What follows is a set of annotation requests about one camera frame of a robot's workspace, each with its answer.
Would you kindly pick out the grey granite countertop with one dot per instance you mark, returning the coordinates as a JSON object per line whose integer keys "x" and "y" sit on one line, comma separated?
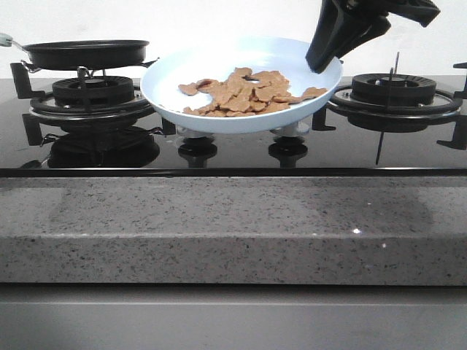
{"x": 316, "y": 230}

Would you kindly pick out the silver stove knob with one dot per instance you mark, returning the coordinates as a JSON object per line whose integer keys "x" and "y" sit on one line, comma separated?
{"x": 191, "y": 134}
{"x": 297, "y": 129}

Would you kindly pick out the black frying pan green handle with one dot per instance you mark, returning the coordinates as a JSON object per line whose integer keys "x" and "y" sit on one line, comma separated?
{"x": 91, "y": 54}

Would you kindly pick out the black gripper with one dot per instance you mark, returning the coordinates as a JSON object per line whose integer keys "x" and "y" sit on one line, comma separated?
{"x": 343, "y": 25}

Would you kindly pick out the black left gas burner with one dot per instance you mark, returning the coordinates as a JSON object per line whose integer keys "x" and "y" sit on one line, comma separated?
{"x": 101, "y": 91}

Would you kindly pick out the black left pan support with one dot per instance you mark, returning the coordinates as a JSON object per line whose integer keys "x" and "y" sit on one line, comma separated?
{"x": 88, "y": 117}

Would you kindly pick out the silver right stove knob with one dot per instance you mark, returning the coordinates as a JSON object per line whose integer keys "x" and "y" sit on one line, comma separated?
{"x": 297, "y": 129}

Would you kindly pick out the black right pan support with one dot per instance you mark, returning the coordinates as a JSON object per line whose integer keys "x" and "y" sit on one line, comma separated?
{"x": 446, "y": 107}

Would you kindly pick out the black right gas burner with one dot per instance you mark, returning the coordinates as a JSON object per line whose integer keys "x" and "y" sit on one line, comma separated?
{"x": 399, "y": 90}

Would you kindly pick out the black pan support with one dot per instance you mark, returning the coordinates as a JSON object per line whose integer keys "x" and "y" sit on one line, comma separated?
{"x": 88, "y": 117}
{"x": 446, "y": 107}

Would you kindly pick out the black glass cooktop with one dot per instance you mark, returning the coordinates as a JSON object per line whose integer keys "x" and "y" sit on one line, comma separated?
{"x": 337, "y": 145}

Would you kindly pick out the silver left stove knob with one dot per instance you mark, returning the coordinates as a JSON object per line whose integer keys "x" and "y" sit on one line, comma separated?
{"x": 191, "y": 134}

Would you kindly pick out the grey cabinet front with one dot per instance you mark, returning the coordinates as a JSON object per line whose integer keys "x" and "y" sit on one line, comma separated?
{"x": 214, "y": 317}

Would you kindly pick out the light blue plate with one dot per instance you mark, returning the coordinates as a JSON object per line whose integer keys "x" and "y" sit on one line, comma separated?
{"x": 159, "y": 84}

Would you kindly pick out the black gas burner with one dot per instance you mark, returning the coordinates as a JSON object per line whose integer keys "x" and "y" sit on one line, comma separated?
{"x": 101, "y": 91}
{"x": 399, "y": 90}

